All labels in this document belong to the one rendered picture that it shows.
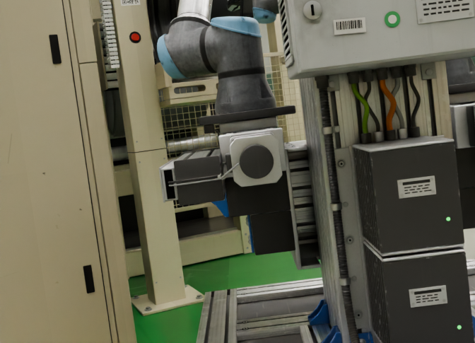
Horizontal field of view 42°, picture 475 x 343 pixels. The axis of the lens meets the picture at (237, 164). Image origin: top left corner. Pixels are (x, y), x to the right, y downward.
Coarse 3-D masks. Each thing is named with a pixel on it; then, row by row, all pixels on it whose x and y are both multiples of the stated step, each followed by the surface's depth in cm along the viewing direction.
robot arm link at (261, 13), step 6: (252, 0) 204; (258, 0) 202; (264, 0) 201; (270, 0) 200; (276, 0) 199; (258, 6) 202; (264, 6) 201; (270, 6) 201; (276, 6) 200; (258, 12) 202; (264, 12) 201; (270, 12) 201; (276, 12) 202; (258, 18) 202; (264, 18) 202; (270, 18) 202
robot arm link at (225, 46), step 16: (240, 16) 148; (208, 32) 150; (224, 32) 147; (240, 32) 146; (256, 32) 149; (208, 48) 149; (224, 48) 147; (240, 48) 147; (256, 48) 148; (208, 64) 151; (224, 64) 148; (240, 64) 147; (256, 64) 148
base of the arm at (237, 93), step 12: (228, 72) 148; (240, 72) 147; (252, 72) 148; (264, 72) 151; (228, 84) 148; (240, 84) 147; (252, 84) 147; (264, 84) 149; (216, 96) 152; (228, 96) 148; (240, 96) 146; (252, 96) 146; (264, 96) 149; (216, 108) 151; (228, 108) 147; (240, 108) 146; (252, 108) 146; (264, 108) 147
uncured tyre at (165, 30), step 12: (156, 0) 278; (168, 0) 281; (216, 0) 232; (156, 12) 279; (168, 12) 282; (216, 12) 233; (228, 12) 235; (156, 24) 278; (168, 24) 282; (156, 36) 271; (156, 48) 268
